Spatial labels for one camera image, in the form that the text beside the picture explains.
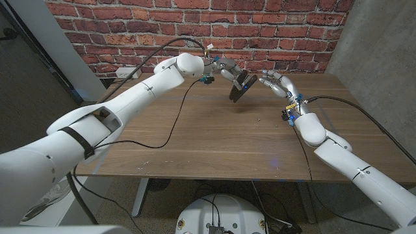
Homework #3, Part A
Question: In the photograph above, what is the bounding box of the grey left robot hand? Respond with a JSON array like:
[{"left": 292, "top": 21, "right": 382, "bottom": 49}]
[{"left": 211, "top": 57, "right": 250, "bottom": 92}]

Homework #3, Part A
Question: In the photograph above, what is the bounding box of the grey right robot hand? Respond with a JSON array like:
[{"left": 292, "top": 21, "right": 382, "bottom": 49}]
[{"left": 258, "top": 70, "right": 310, "bottom": 115}]

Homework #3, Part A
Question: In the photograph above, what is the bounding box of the black stapler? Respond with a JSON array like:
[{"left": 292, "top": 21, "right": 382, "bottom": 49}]
[{"left": 229, "top": 70, "right": 258, "bottom": 103}]

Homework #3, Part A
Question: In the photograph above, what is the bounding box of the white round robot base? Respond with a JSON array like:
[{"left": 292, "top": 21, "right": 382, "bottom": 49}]
[{"left": 175, "top": 194, "right": 269, "bottom": 234}]

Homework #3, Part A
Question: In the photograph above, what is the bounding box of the red brick print backdrop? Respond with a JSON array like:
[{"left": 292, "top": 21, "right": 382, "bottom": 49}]
[{"left": 44, "top": 0, "right": 356, "bottom": 79}]

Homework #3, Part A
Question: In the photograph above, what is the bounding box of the white power strip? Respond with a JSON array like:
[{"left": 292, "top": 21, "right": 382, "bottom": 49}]
[{"left": 115, "top": 66, "right": 143, "bottom": 79}]

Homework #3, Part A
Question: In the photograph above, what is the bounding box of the black power adapter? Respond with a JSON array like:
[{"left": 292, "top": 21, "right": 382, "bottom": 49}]
[{"left": 278, "top": 222, "right": 303, "bottom": 234}]

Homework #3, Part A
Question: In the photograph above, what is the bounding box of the dark grey door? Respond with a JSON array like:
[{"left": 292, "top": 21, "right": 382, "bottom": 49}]
[{"left": 0, "top": 6, "right": 81, "bottom": 153}]

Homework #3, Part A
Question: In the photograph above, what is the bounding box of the grey sneaker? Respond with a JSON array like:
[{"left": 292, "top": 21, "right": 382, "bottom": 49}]
[{"left": 22, "top": 180, "right": 72, "bottom": 222}]

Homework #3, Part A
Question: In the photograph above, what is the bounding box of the white floor mat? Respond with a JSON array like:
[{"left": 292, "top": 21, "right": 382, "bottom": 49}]
[{"left": 19, "top": 177, "right": 98, "bottom": 228}]

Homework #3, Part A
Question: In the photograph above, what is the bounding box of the white robot torso edge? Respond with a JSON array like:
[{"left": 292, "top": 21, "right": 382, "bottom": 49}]
[{"left": 0, "top": 224, "right": 133, "bottom": 234}]

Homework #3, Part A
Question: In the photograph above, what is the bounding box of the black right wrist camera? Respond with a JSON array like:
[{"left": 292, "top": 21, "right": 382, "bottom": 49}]
[{"left": 281, "top": 109, "right": 297, "bottom": 127}]

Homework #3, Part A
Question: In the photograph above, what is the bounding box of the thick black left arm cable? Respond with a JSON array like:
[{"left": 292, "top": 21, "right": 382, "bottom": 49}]
[{"left": 66, "top": 36, "right": 208, "bottom": 226}]

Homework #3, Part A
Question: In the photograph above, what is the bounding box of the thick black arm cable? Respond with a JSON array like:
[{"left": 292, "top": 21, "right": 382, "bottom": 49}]
[
  {"left": 66, "top": 36, "right": 208, "bottom": 226},
  {"left": 305, "top": 94, "right": 416, "bottom": 166}
]

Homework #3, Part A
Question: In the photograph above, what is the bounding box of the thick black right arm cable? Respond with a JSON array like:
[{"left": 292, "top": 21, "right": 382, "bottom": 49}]
[{"left": 305, "top": 94, "right": 416, "bottom": 166}]

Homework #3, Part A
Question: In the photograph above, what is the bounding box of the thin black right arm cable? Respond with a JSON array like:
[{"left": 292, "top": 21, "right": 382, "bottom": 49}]
[{"left": 292, "top": 125, "right": 395, "bottom": 233}]

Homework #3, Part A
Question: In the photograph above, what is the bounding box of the white floor cable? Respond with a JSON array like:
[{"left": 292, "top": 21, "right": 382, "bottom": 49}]
[{"left": 251, "top": 180, "right": 294, "bottom": 228}]

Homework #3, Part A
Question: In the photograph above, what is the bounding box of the black door handle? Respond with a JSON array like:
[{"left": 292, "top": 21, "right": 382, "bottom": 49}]
[{"left": 0, "top": 28, "right": 19, "bottom": 42}]

